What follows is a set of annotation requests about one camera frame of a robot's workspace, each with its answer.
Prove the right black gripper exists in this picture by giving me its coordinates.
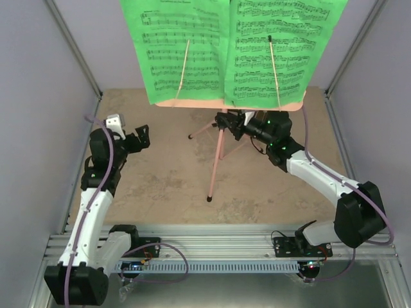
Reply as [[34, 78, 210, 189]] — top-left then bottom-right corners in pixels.
[[219, 107, 275, 146]]

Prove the pink tripod music stand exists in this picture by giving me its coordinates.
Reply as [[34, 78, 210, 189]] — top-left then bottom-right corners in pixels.
[[155, 92, 306, 202]]

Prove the green sheet music page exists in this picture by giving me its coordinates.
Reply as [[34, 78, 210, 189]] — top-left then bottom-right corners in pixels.
[[224, 0, 347, 110], [120, 0, 230, 105]]

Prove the brown wooden metronome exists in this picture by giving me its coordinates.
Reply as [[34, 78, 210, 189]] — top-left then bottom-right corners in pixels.
[[255, 110, 267, 122]]

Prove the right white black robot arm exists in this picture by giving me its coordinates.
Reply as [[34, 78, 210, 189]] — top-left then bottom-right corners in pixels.
[[215, 110, 387, 257]]

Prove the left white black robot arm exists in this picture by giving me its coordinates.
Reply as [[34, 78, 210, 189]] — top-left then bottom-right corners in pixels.
[[44, 124, 150, 307]]

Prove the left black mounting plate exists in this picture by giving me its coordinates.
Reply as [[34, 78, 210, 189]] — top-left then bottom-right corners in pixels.
[[128, 237, 161, 259]]

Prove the black mounting plate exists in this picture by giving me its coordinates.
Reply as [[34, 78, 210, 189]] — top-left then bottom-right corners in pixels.
[[272, 236, 333, 258], [128, 237, 161, 259]]

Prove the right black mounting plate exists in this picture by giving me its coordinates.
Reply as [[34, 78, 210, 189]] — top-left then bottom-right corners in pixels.
[[272, 236, 333, 258]]

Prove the clear plastic bag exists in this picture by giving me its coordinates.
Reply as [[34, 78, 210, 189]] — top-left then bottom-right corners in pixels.
[[119, 278, 137, 303]]

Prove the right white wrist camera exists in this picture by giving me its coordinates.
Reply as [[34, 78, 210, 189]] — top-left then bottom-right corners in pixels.
[[243, 110, 255, 126]]

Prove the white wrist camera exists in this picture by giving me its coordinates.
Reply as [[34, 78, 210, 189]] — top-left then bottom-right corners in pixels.
[[243, 110, 255, 126], [105, 114, 126, 140]]

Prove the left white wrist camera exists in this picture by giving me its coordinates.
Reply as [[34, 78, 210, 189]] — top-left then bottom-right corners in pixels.
[[105, 114, 126, 140]]

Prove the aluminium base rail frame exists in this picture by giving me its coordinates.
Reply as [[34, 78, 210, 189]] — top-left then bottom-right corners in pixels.
[[27, 224, 399, 308]]

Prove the grey slotted cable duct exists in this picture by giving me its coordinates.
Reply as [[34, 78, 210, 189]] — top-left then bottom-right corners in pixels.
[[113, 260, 300, 274]]

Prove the left aluminium corner post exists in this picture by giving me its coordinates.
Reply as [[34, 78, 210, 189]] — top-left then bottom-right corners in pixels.
[[44, 0, 103, 100]]

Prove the aluminium corner post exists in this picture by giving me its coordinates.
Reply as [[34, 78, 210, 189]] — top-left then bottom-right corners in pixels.
[[324, 0, 387, 99], [44, 0, 103, 100]]

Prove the right aluminium corner post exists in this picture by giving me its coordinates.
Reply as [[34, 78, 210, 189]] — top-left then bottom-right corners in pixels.
[[324, 0, 387, 99]]

